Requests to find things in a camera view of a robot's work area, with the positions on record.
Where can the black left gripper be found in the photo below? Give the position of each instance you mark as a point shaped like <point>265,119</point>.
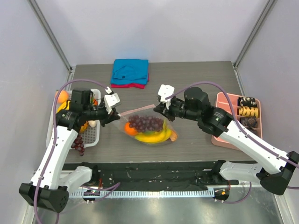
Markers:
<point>113,115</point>

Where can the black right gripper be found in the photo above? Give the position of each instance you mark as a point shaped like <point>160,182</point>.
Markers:
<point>166,111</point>

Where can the dark red grape bunch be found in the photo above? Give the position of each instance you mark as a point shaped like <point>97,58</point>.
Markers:
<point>146,123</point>

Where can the clear pink-dotted zip bag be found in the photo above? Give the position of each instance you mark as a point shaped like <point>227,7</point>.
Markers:
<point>146,110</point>

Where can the yellow banana bunch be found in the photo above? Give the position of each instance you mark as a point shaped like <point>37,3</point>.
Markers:
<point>156,137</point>
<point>64,106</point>

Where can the orange carrot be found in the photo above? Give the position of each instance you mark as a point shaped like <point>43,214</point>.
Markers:
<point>173,136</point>

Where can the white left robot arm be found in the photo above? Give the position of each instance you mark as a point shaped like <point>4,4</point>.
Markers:
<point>46,189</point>

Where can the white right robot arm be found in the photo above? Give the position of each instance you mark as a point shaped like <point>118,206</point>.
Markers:
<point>273,168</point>

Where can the white green radish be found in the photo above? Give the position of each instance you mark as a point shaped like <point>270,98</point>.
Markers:
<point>92,123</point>

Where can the small red persimmon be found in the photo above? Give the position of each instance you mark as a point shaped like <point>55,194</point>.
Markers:
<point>94,100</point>

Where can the white fruit basket tray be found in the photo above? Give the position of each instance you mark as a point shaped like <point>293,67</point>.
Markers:
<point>90,136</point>

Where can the orange spiky dragon fruit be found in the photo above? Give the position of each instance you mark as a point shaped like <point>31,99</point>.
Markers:
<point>84,127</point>

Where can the folded red cloth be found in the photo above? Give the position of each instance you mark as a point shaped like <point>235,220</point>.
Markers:
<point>128,86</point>

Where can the folded blue cloth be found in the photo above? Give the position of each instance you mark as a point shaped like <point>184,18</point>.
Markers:
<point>128,71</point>

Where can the small leftover grape cluster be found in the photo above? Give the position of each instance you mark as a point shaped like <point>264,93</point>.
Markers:
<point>78,145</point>

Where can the peach fruit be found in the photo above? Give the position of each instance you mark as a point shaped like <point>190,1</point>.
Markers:
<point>63,96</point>

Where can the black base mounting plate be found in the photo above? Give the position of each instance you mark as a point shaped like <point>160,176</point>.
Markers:
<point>157,176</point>

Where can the dark patterned rolled sock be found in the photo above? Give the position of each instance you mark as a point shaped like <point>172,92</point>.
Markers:
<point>249,122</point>

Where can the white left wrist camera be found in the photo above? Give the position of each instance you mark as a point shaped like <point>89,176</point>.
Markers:
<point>111,100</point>

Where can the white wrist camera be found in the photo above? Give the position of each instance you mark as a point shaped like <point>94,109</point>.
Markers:
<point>165,94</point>
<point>111,100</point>

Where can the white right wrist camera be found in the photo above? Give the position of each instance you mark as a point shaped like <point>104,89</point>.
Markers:
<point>165,94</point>

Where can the white slotted cable duct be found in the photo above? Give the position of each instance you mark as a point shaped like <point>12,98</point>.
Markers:
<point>87,194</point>

